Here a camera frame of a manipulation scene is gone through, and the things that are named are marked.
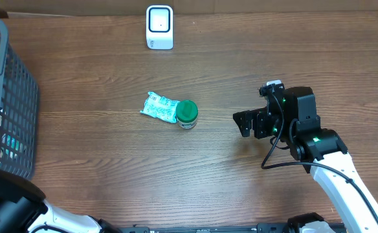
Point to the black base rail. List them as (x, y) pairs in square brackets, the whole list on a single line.
[(259, 228)]

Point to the grey plastic mesh basket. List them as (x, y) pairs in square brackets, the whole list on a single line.
[(19, 108)]

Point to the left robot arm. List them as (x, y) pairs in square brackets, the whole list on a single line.
[(24, 208)]

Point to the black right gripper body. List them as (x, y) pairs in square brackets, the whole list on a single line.
[(266, 127)]

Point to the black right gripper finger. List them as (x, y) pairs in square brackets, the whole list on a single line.
[(253, 114), (246, 125)]

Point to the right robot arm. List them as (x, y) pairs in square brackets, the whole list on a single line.
[(290, 116)]

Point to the green lid jar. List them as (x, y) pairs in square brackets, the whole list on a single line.
[(186, 114)]

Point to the teal white snack packet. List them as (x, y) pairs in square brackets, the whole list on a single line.
[(160, 107)]

